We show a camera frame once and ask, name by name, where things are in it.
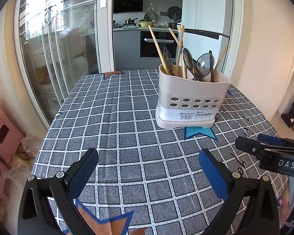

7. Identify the plain bamboo chopstick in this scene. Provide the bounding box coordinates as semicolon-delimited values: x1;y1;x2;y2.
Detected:
175;25;184;76
148;26;170;75
214;45;228;71

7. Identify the black handled spoon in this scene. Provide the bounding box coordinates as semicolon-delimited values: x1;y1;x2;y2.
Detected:
193;53;210;82
163;47;174;76
209;50;214;83
182;47;199;80

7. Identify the long bamboo chopstick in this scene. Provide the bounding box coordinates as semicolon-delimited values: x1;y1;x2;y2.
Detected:
168;28;187;79

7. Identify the person right hand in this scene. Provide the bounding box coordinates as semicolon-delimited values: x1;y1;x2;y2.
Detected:
280;184;294;224

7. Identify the pink plastic stool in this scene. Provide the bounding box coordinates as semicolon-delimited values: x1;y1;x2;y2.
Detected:
0;108;23;205

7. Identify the beige utensil holder caddy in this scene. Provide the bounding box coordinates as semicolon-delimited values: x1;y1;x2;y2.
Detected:
155;65;230;129

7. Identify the grey checkered tablecloth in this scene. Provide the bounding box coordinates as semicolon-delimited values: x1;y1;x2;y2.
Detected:
30;68;289;235

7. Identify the white refrigerator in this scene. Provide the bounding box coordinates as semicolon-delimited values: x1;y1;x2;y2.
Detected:
181;0;233;61

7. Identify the black built-in oven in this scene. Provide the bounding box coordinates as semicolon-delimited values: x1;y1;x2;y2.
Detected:
140;30;180;59

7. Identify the yellow bowl with greens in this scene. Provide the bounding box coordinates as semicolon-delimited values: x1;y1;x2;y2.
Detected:
139;18;153;28

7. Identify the glass sliding door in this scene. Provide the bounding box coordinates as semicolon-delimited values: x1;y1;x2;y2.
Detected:
15;0;115;126

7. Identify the steel pot on stove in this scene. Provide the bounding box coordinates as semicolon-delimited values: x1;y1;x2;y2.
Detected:
124;18;137;26

